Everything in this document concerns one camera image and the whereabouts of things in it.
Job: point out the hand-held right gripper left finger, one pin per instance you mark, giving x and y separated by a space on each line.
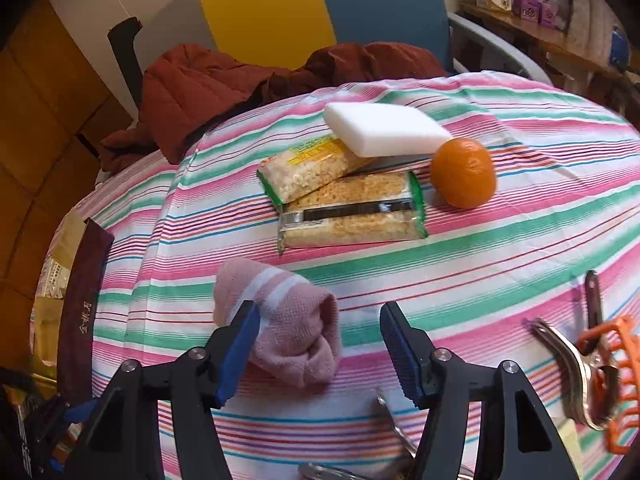
240 355

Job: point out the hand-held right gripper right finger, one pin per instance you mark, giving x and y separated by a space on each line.
400 355

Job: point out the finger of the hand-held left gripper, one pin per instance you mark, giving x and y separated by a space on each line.
80 410
54 465

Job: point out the pink striped sock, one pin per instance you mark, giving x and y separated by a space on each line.
290 330

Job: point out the gold and maroon gift box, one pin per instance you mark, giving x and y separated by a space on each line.
82 310

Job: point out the silver metal tool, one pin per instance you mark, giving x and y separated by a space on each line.
390 425

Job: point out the striped tablecloth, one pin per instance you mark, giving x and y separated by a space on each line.
475 260

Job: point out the metal tongs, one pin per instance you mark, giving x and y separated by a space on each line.
565 360

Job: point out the mandarin orange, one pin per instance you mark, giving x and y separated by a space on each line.
464 172

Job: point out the yellow label cracker packet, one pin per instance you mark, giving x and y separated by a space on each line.
310 170

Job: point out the dark red key fob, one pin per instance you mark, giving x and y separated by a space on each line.
593 300

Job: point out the white sponge block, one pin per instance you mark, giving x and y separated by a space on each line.
385 130

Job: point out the red padded jacket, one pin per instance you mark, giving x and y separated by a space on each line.
190 90

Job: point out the yellow wooden cabinet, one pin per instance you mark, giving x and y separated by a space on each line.
35 125

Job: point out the wooden side desk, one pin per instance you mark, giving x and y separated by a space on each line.
550 45

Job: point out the colourful panel board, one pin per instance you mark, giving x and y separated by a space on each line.
265 5

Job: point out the purple box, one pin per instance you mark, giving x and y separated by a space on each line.
550 12
527 5

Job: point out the blue container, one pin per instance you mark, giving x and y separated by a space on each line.
619 45

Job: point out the white quilted curtain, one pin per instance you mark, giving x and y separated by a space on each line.
580 5

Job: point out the black post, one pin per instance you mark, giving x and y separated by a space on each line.
125 55

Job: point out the grey curved rail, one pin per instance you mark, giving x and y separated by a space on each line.
495 45

